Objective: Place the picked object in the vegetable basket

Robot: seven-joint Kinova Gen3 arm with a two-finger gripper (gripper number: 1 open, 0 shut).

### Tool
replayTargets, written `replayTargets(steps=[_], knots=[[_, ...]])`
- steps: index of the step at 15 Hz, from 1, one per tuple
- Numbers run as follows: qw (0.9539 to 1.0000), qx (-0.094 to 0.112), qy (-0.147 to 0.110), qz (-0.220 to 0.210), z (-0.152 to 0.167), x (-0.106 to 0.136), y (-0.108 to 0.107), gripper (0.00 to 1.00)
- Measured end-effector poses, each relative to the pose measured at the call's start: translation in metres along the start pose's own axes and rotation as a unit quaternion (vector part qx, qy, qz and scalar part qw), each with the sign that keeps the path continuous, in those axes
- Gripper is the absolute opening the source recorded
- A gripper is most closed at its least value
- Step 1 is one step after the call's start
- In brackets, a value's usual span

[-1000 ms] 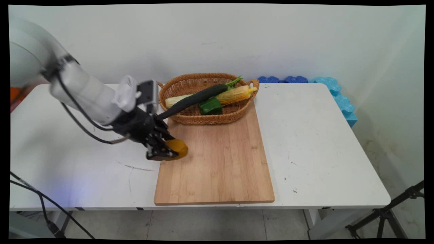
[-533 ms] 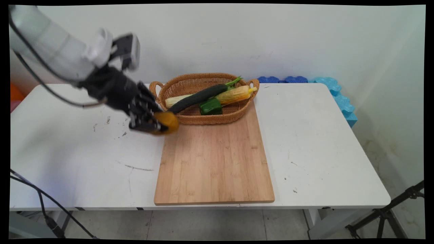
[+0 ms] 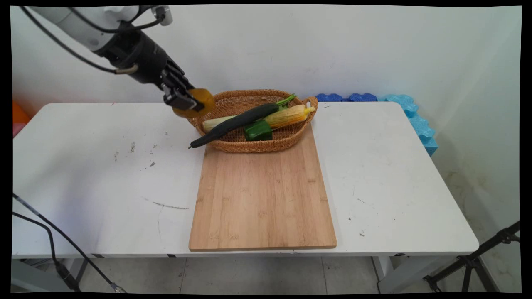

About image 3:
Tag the orange object behind table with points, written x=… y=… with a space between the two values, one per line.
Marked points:
x=18 y=113

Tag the wooden cutting board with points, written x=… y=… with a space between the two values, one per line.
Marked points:
x=266 y=199

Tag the black wrist camera white mount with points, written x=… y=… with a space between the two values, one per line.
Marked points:
x=165 y=14

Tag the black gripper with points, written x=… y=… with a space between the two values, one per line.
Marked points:
x=141 y=58

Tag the black tripod stand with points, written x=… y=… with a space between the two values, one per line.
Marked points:
x=471 y=261

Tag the green toy bell pepper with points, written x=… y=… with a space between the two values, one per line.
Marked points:
x=258 y=131

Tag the light blue foam mat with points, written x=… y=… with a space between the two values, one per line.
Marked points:
x=419 y=124

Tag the dark green toy cucumber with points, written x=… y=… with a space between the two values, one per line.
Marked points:
x=232 y=124

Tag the yellow toy corn cob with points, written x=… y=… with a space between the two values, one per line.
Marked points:
x=286 y=117

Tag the dark blue foam mat piece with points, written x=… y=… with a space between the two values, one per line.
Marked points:
x=328 y=97
x=362 y=97

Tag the white table leg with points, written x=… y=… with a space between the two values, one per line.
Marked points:
x=390 y=274

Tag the yellow-orange toy mango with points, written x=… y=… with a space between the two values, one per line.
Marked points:
x=205 y=99

